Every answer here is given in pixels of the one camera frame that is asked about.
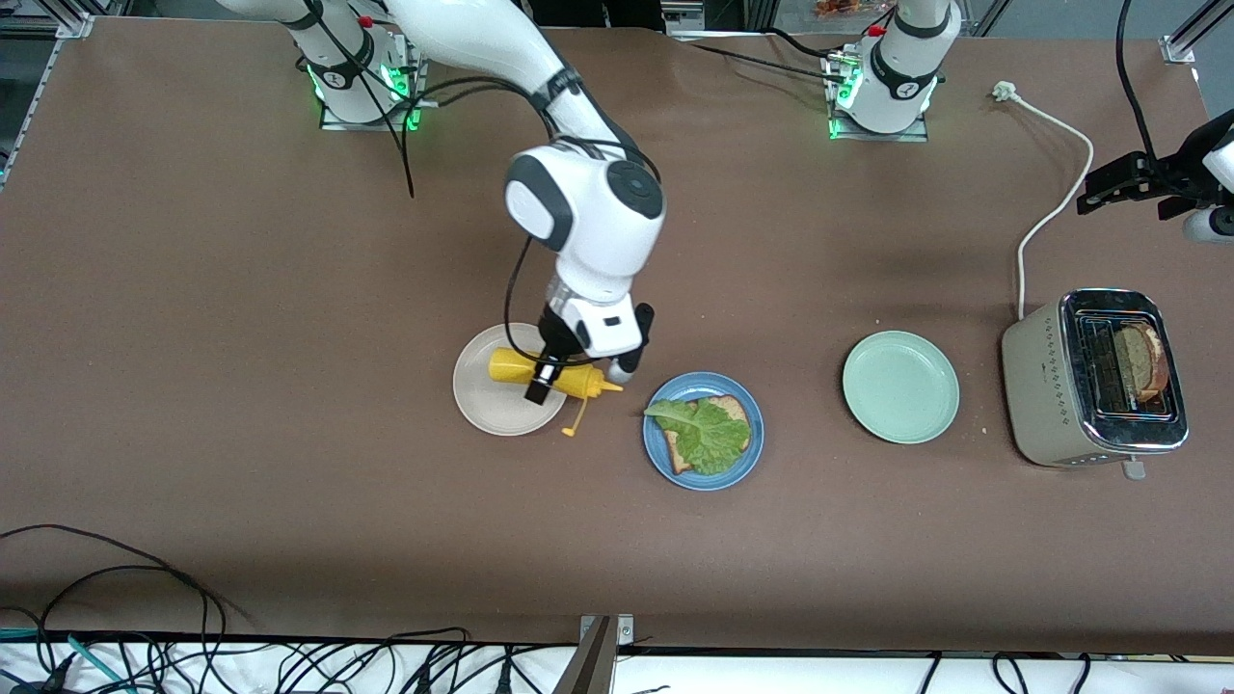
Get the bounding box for yellow squeeze bottle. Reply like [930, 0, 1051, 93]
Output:
[488, 347, 624, 439]

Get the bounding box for brown bread slice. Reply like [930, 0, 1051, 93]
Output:
[663, 395, 751, 475]
[1113, 321, 1170, 404]

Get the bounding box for green lettuce leaf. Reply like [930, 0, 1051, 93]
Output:
[643, 398, 751, 477]

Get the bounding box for blue plate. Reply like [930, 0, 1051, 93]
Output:
[642, 371, 765, 493]

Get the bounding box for white plate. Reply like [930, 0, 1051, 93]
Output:
[452, 323, 570, 438]

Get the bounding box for green plate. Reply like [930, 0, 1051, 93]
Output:
[842, 331, 961, 445]

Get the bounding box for beige chrome toaster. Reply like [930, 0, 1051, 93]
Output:
[1001, 288, 1189, 481]

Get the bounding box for white toaster power cord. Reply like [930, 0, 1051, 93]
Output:
[993, 81, 1095, 322]

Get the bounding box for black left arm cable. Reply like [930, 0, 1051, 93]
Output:
[1115, 0, 1158, 160]

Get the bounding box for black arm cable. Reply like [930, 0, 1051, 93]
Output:
[1115, 0, 1158, 160]
[308, 0, 666, 362]

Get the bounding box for aluminium frame extrusion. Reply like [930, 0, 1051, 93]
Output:
[1162, 0, 1234, 65]
[40, 0, 105, 40]

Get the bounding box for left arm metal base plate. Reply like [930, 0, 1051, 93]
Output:
[824, 48, 931, 143]

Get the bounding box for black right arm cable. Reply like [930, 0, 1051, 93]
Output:
[308, 0, 666, 362]

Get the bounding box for silver metal table bracket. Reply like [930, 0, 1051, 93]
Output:
[554, 614, 637, 694]

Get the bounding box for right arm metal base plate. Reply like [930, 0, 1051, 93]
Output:
[318, 40, 431, 132]

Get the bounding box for black base cable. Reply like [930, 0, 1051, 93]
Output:
[675, 27, 849, 84]

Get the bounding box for black looped table cable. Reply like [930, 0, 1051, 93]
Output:
[0, 524, 228, 637]
[37, 565, 211, 642]

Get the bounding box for teal cable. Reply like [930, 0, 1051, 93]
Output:
[0, 628, 126, 691]

